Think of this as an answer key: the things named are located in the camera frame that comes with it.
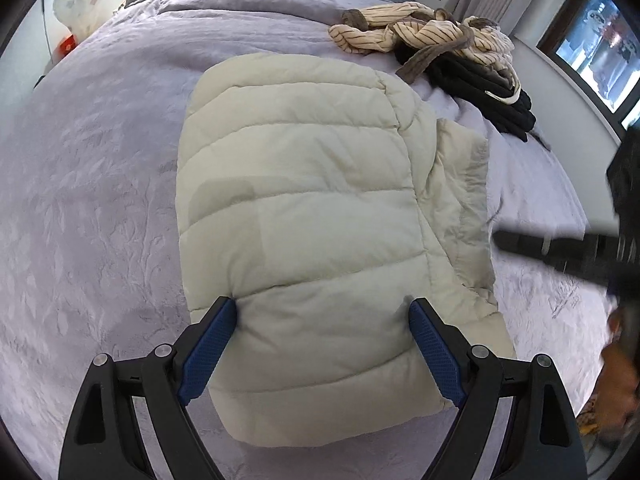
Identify person's right forearm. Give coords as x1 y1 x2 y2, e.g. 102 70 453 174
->
600 310 640 441

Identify cream puffer jacket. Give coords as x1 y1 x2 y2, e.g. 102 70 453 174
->
176 52 518 448

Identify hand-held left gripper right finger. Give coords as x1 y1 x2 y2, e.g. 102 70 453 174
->
407 297 587 480

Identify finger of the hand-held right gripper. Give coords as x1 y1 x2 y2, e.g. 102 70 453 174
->
492 230 621 282

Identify lavender bed blanket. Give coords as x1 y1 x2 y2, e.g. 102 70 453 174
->
0 0 621 480

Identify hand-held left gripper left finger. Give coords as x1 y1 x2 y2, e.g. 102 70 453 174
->
59 296 237 480

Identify beige striped garment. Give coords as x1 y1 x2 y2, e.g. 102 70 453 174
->
327 2 523 106

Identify black knit garment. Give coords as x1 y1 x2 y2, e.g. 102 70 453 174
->
430 52 538 143

